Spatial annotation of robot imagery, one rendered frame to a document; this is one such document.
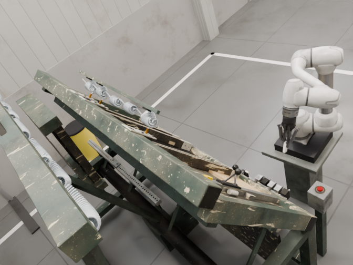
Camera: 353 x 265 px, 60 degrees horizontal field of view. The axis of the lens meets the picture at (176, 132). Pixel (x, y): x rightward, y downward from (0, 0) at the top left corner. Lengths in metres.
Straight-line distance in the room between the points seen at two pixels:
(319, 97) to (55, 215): 1.39
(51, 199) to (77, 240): 0.19
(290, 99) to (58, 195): 1.28
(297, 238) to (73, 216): 1.67
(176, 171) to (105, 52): 4.17
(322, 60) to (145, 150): 1.37
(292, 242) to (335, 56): 1.26
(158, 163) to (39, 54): 3.70
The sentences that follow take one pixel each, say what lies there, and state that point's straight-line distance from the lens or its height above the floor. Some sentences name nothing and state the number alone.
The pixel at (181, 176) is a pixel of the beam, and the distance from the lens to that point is 1.26.
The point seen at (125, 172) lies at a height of 1.02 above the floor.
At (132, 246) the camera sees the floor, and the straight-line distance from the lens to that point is 3.60.
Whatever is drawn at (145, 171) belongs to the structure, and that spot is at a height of 1.66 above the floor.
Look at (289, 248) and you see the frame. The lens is 2.28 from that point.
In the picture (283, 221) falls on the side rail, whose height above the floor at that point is 1.19.
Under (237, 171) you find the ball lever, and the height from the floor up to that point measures 1.55.
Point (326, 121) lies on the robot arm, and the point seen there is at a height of 1.07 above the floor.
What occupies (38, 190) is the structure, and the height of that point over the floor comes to 2.20.
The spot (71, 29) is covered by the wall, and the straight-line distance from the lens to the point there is 5.02.
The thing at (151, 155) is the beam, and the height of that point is 1.91.
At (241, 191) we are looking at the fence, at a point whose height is 1.32.
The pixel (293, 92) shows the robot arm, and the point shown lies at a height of 1.76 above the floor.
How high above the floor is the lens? 2.83
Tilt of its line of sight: 39 degrees down
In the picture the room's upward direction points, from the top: 24 degrees counter-clockwise
